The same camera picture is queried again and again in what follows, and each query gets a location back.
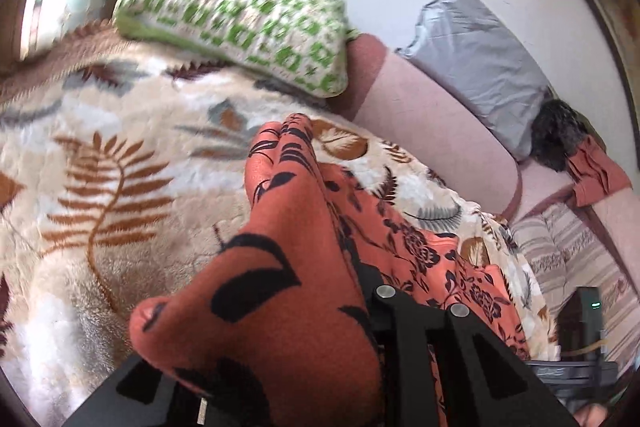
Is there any striped floral pillow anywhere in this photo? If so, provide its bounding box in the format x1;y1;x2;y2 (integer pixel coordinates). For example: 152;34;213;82
511;202;639;373

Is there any grey pillow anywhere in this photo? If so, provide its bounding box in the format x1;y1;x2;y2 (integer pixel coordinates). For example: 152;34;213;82
397;0;551;160

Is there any orange black floral garment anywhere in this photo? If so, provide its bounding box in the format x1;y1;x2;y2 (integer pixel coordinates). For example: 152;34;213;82
129;114;529;426

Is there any leaf-patterned beige blanket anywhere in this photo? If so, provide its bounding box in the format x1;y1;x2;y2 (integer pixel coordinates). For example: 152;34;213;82
1;22;560;426

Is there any black tracker camera box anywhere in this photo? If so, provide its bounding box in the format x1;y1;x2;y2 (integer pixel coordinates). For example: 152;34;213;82
556;286;604;362

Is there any pink cylindrical bolster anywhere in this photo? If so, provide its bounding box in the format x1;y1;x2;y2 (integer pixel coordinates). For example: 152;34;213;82
329;34;522;220

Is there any pink quilted cover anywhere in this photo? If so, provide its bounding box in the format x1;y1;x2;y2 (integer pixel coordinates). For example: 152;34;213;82
511;159;639;286

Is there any green white checkered pillow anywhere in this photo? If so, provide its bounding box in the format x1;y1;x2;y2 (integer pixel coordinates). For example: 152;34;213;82
113;0;352;98

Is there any black furry cushion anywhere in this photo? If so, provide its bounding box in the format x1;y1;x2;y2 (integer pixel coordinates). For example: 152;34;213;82
530;98;589;172

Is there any rust orange cloth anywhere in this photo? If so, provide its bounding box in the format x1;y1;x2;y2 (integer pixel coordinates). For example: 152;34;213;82
566;134;632;207

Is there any person's right hand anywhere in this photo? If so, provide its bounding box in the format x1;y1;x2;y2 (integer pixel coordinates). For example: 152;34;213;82
574;403;608;427

